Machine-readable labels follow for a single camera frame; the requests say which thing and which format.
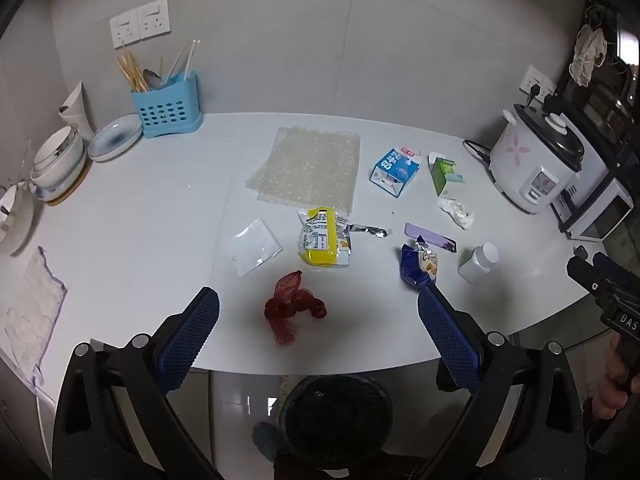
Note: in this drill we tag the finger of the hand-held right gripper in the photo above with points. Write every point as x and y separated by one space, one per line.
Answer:
609 265
581 269

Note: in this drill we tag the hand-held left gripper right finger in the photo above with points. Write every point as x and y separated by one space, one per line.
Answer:
447 335

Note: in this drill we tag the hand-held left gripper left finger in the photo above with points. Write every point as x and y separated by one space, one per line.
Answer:
192 335

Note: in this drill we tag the white plastic bottle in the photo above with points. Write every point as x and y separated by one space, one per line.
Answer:
475 265

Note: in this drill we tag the red mesh bag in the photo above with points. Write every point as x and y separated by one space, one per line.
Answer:
290 307

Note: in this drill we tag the dark mesh trash basket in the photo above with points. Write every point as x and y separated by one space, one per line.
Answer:
335 410

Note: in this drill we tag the yellow snack packet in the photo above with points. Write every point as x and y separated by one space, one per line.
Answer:
320 240

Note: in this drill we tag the green cardboard box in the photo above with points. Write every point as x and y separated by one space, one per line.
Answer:
441 175

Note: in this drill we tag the person's right hand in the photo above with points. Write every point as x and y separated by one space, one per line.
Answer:
607 385

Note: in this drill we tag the white toaster oven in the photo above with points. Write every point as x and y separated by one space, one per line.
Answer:
595 202

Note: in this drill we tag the blue snack packet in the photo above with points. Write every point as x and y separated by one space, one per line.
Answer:
415 267

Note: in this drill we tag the purple wrapper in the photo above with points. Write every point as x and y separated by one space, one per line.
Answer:
430 236

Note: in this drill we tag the clear plastic bag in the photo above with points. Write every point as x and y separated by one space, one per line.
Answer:
255 247

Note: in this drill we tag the white flowered rice cooker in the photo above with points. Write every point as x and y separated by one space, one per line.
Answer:
525 160

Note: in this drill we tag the crumpled white wrapper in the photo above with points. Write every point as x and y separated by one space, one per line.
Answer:
457 212

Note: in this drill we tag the silver foil wrapper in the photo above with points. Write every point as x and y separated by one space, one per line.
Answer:
372 231

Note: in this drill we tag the black metal rack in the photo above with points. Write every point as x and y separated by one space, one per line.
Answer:
605 105

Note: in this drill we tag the white dish cloth blue trim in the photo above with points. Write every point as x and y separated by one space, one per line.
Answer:
30 315

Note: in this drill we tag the blue and white carton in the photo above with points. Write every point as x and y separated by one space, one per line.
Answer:
392 172

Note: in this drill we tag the small pink and white packet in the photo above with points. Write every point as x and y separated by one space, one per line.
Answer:
410 151

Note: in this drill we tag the wooden board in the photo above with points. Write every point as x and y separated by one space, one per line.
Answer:
75 187

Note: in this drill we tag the bubble wrap sheet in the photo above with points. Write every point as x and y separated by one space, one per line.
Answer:
305 170

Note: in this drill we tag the white shallow dish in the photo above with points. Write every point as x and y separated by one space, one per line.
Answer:
17 222

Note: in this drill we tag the large white bowl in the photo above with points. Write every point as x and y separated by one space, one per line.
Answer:
60 172

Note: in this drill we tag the blue patterned plate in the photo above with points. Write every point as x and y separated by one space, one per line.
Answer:
115 137

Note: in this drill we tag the white hanging cloth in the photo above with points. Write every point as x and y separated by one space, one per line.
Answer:
587 50

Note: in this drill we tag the blue perforated utensil holder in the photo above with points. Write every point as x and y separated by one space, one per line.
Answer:
165 110

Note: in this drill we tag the white bowl with dark rim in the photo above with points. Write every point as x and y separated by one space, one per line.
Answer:
56 147

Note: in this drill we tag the metal spoon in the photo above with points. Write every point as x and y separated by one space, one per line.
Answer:
151 79

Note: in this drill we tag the bundle of wooden chopsticks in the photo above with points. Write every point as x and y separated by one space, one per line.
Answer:
131 72

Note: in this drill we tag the white plastic chopstick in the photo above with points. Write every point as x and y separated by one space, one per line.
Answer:
180 60
191 60

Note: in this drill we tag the white wall socket with plug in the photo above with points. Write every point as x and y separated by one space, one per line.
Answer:
534 79

